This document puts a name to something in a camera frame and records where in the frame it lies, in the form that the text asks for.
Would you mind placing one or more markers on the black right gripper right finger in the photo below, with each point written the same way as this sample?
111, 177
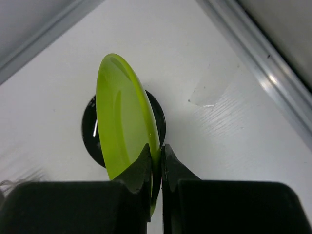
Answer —
195, 206

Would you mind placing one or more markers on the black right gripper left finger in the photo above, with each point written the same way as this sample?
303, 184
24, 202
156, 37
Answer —
119, 206

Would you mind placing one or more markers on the lime green plate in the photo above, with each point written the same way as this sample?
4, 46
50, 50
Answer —
125, 120

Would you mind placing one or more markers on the aluminium table edge rail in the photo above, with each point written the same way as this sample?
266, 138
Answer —
274, 75

